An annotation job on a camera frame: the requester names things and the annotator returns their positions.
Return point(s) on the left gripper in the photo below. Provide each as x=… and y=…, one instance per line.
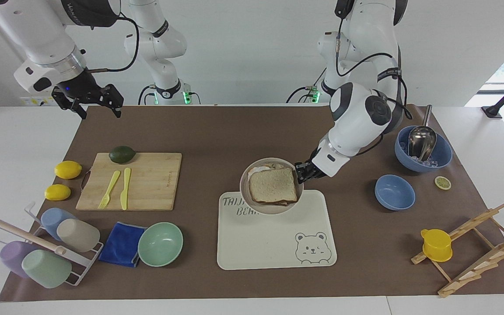
x=312, y=170

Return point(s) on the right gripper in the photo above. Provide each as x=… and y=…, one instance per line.
x=79, y=87

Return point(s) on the round beige plate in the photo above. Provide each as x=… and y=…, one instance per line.
x=269, y=209

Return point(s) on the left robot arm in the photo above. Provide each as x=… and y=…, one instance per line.
x=357, y=118

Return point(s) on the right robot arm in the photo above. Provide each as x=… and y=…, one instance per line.
x=37, y=35

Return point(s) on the toasted bread slice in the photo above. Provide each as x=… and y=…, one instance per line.
x=274, y=186

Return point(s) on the fried egg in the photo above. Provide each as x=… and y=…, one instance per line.
x=263, y=166

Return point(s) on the green avocado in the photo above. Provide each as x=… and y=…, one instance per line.
x=122, y=154

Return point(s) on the yellow lemon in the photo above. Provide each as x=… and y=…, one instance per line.
x=57, y=192
x=68, y=169

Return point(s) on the cream placemat with bear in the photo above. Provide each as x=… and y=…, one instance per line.
x=269, y=240

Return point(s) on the small blue bowl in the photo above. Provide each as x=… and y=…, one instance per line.
x=394, y=192

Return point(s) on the yellow plastic fork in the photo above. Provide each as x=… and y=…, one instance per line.
x=110, y=188

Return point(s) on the yellow plastic knife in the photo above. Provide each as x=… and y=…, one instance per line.
x=125, y=188

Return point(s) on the wooden cutting board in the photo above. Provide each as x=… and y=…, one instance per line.
x=155, y=183

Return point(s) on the metal scoop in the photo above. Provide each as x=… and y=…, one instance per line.
x=422, y=140

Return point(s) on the ice cubes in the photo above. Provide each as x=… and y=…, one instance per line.
x=429, y=163

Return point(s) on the blue plastic cup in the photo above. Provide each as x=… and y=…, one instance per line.
x=53, y=218

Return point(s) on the lemon slice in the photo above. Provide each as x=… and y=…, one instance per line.
x=442, y=183

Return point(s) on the beige plastic cup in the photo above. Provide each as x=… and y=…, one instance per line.
x=79, y=235

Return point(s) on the large blue bowl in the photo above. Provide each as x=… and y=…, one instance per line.
x=443, y=151

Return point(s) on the blue cloth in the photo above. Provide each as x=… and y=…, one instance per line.
x=120, y=243

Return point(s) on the light green bowl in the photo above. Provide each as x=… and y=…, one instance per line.
x=160, y=245

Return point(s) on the light green plastic cup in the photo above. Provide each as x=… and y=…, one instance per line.
x=46, y=269

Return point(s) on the purple plastic cup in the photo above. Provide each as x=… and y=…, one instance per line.
x=13, y=260

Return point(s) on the wooden drying rack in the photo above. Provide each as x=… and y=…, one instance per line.
x=479, y=262

